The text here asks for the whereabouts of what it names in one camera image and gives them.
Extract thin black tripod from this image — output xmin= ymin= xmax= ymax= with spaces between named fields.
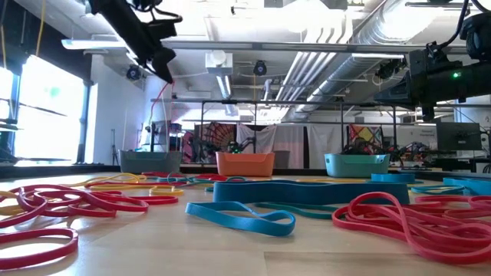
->
xmin=110 ymin=127 xmax=120 ymax=166

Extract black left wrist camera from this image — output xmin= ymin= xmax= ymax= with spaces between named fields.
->
xmin=152 ymin=16 xmax=183 ymax=40

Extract grey trash bin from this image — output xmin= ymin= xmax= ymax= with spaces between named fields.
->
xmin=273 ymin=149 xmax=292 ymax=169

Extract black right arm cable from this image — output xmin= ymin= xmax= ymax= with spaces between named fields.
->
xmin=436 ymin=0 xmax=475 ymax=51

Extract white curtain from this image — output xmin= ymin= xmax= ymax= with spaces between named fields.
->
xmin=275 ymin=123 xmax=349 ymax=169

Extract grey plastic basket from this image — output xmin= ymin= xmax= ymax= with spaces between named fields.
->
xmin=118 ymin=149 xmax=183 ymax=175

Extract pile of red rubber bands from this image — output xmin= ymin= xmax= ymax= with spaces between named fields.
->
xmin=0 ymin=183 xmax=118 ymax=230

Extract white ceiling box unit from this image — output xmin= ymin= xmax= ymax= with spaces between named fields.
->
xmin=204 ymin=50 xmax=234 ymax=77

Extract black ceiling track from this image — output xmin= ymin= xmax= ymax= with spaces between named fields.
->
xmin=404 ymin=1 xmax=463 ymax=9

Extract orange plastic basket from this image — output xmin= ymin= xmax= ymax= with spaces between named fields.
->
xmin=215 ymin=151 xmax=276 ymax=178

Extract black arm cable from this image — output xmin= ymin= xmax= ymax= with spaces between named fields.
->
xmin=436 ymin=0 xmax=475 ymax=51
xmin=150 ymin=5 xmax=184 ymax=25

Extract white ceiling pipes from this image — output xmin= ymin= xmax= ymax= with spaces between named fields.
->
xmin=274 ymin=22 xmax=348 ymax=103

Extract black ceiling cable reel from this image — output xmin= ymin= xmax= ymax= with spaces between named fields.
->
xmin=252 ymin=59 xmax=269 ymax=77
xmin=125 ymin=64 xmax=143 ymax=82

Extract white hanging cloth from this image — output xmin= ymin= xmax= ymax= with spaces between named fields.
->
xmin=235 ymin=122 xmax=278 ymax=155

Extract wide dark blue rubber band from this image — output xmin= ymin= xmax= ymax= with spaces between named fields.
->
xmin=212 ymin=179 xmax=410 ymax=205

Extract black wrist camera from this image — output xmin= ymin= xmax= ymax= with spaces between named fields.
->
xmin=407 ymin=47 xmax=464 ymax=70
xmin=152 ymin=16 xmax=183 ymax=40

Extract yellow hanging cable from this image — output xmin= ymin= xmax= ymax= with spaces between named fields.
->
xmin=35 ymin=0 xmax=48 ymax=58

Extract white ceiling light fixture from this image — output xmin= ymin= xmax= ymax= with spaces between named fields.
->
xmin=60 ymin=33 xmax=133 ymax=55

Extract thin teal rubber band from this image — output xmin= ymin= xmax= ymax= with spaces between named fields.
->
xmin=254 ymin=202 xmax=341 ymax=221
xmin=409 ymin=184 xmax=466 ymax=195
xmin=204 ymin=176 xmax=249 ymax=193
xmin=155 ymin=174 xmax=216 ymax=186

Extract black monitor stand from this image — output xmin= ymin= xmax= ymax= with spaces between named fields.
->
xmin=144 ymin=120 xmax=182 ymax=153

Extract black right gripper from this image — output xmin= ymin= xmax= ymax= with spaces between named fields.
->
xmin=374 ymin=67 xmax=442 ymax=122

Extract black window pillar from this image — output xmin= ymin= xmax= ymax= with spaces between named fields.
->
xmin=75 ymin=79 xmax=94 ymax=165

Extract web patterned wall hanging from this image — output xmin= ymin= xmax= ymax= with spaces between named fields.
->
xmin=196 ymin=121 xmax=238 ymax=155

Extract light blue rubber band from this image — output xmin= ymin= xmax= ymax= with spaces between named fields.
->
xmin=184 ymin=200 xmax=297 ymax=238

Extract teal plastic basket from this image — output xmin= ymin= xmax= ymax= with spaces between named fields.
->
xmin=324 ymin=153 xmax=391 ymax=179

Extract grey ceiling rail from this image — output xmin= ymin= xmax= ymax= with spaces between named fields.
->
xmin=160 ymin=39 xmax=471 ymax=55

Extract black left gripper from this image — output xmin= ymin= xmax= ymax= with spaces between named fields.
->
xmin=122 ymin=17 xmax=176 ymax=84

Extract black metal rack frame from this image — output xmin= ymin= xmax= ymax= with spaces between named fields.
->
xmin=200 ymin=99 xmax=399 ymax=170

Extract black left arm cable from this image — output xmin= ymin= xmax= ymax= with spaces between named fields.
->
xmin=150 ymin=5 xmax=184 ymax=25

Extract black ceiling spotlight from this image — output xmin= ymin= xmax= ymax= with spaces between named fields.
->
xmin=374 ymin=56 xmax=408 ymax=82

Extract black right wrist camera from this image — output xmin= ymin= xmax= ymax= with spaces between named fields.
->
xmin=407 ymin=47 xmax=464 ymax=70

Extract colourful geometric wall hanging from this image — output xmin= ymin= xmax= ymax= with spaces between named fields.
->
xmin=347 ymin=123 xmax=385 ymax=150

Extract black monitor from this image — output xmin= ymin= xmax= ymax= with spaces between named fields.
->
xmin=436 ymin=121 xmax=483 ymax=152

